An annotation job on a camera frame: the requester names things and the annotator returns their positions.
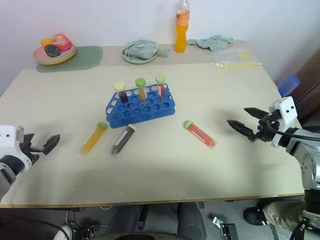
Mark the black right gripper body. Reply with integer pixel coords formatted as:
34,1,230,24
254,109,282,143

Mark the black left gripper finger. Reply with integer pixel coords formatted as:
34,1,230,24
40,133,62,156
23,133,36,146

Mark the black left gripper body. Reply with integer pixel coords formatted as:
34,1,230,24
19,136,44,166

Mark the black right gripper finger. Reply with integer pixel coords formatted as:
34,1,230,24
243,107,270,120
226,119,259,143

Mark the red liquid tube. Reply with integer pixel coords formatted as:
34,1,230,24
183,120,219,151

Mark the orange liquid tube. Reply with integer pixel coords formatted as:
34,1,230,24
80,121,109,156

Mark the dark brown tube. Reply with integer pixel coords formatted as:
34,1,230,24
110,123,138,158

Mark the yellow-cap dark tube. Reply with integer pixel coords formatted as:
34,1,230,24
113,81,130,104

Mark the green-cap red tube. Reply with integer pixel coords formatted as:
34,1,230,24
154,74,167,101

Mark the blue plastic test tube rack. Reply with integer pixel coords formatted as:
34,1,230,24
104,83,176,130

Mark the green-cap orange tube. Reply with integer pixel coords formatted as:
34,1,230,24
134,77,148,105

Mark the blue bottle cap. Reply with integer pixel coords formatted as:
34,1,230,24
277,75,301,98

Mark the clear plastic zip bag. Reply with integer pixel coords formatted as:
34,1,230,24
212,48,262,69

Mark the brown wooden cabinet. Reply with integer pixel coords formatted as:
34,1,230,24
274,47,320,128

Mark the crumpled green cloth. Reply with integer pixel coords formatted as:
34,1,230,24
186,34,235,53

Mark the yellow plate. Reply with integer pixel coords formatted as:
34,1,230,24
34,47,77,67

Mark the pink plate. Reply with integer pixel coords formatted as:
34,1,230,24
33,42,77,63

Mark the beige trouser leg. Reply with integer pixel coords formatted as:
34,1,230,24
262,200,306,231

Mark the black and white shoe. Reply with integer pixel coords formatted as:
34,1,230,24
243,205,270,227

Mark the dark green toy avocado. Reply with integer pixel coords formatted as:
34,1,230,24
44,44,61,58

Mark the green placemat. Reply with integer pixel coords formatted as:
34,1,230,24
36,45,104,74

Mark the orange toy fruit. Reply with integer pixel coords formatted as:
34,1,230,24
40,37,55,50

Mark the red toy apple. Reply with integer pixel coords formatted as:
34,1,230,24
52,33,72,51

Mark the orange soda plastic bottle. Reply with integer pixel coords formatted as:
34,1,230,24
174,0,191,54

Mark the green plate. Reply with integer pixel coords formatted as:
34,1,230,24
120,40,160,65

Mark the dark rounded shape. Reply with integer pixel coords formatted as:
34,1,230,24
103,201,209,240

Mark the pale green folded pouch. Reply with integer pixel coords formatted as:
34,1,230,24
123,38,158,60

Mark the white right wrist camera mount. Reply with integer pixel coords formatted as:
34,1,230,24
268,96,301,149

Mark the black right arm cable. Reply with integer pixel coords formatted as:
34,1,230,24
264,119,320,141

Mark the black metal floor bracket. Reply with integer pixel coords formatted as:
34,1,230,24
211,215,240,240

